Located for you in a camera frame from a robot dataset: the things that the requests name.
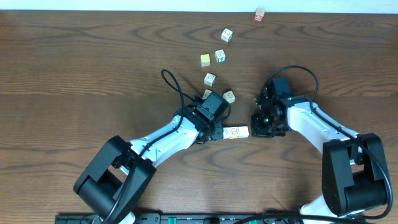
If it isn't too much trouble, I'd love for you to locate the white block red side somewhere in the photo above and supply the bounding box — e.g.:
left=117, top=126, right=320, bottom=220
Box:
left=223, top=128, right=231, bottom=139

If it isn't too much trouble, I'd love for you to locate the white block red print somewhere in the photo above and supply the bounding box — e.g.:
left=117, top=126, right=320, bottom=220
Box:
left=238, top=126, right=249, bottom=138

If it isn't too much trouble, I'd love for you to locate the white block orange print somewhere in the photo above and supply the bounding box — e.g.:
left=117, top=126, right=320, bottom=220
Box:
left=229, top=127, right=239, bottom=139

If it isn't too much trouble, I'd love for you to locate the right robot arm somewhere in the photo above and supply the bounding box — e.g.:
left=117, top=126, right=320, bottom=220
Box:
left=251, top=78, right=389, bottom=217

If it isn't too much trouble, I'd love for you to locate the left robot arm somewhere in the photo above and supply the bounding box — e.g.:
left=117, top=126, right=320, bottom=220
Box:
left=73, top=92, right=231, bottom=223

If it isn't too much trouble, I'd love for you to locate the pale yellow printed block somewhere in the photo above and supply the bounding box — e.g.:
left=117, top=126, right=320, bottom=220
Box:
left=202, top=90, right=212, bottom=100

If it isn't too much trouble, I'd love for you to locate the white block yellow print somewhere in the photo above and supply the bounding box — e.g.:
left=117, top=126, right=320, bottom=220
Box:
left=223, top=90, right=236, bottom=104

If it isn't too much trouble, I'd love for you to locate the white block with cross print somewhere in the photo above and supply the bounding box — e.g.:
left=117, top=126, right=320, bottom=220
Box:
left=204, top=73, right=216, bottom=86

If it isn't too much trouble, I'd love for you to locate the yellow wooden block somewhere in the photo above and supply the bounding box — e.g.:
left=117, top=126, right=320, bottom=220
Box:
left=200, top=54, right=210, bottom=67

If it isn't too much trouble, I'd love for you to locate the white block teal side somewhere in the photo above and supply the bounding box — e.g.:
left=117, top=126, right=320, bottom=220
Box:
left=215, top=49, right=226, bottom=63

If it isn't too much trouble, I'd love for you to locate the white block with green print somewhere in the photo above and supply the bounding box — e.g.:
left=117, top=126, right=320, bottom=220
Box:
left=221, top=28, right=233, bottom=42

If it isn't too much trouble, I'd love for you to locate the red block at table edge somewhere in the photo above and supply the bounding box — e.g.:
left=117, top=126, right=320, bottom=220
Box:
left=254, top=8, right=266, bottom=22

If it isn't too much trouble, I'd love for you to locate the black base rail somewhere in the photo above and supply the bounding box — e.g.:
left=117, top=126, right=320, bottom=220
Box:
left=54, top=212, right=368, bottom=224

